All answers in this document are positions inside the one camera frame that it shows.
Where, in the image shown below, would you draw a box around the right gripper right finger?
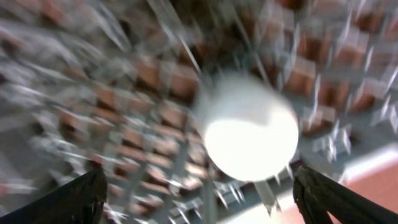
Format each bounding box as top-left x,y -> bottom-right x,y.
293,166 -> 397,224

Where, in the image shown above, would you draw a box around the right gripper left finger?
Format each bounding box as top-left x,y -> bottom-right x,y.
1,167 -> 107,224

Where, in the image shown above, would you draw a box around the small white green cup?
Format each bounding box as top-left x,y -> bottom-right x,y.
194,72 -> 299,182

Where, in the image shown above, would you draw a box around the grey dishwasher rack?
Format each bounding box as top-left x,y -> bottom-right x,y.
1,0 -> 397,223

